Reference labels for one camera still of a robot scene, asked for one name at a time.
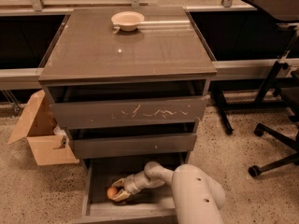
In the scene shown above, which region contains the grey drawer cabinet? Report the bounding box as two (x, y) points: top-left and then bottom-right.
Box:
(38, 6), (218, 224)

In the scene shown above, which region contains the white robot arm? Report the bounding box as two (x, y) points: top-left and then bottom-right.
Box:
(107, 161), (225, 224)

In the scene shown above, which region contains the white bowl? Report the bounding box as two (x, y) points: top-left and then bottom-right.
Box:
(111, 11), (145, 32)

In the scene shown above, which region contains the open cardboard box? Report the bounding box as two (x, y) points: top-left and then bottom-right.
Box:
(8, 91), (79, 165)

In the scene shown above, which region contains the grey open bottom drawer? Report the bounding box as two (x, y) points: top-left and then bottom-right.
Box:
(73, 153), (186, 224)

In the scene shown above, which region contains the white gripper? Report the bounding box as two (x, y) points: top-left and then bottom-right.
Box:
(112, 172), (147, 202)

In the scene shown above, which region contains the orange fruit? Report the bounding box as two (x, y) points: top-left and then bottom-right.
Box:
(107, 187), (118, 199)

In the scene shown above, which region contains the black side table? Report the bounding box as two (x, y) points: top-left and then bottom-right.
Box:
(211, 0), (299, 134)

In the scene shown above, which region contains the grey top drawer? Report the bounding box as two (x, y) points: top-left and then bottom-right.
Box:
(46, 79), (210, 130)

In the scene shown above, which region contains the grey middle drawer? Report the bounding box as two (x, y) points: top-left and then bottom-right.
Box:
(70, 122), (197, 159)

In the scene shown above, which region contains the black office chair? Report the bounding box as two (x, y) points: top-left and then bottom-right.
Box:
(248, 72), (299, 178)

